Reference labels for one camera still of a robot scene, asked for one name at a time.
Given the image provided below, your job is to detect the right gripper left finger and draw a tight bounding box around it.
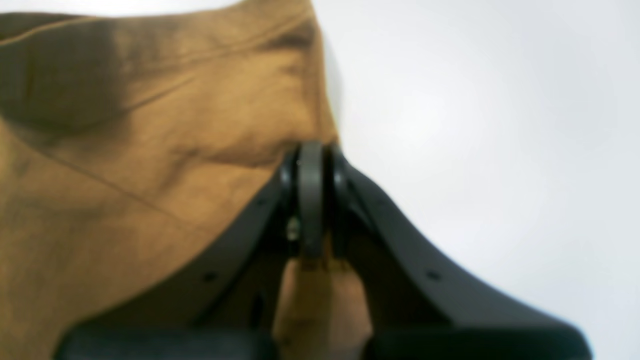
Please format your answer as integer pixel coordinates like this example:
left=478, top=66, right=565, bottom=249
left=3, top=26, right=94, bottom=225
left=54, top=141, right=325, bottom=360

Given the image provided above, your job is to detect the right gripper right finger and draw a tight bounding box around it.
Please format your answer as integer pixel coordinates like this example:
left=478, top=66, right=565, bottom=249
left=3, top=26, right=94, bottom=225
left=325, top=144, right=593, bottom=360

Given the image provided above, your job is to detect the brown T-shirt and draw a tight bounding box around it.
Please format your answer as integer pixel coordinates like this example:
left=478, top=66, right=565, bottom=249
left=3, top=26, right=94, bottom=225
left=0, top=0, right=374, bottom=360

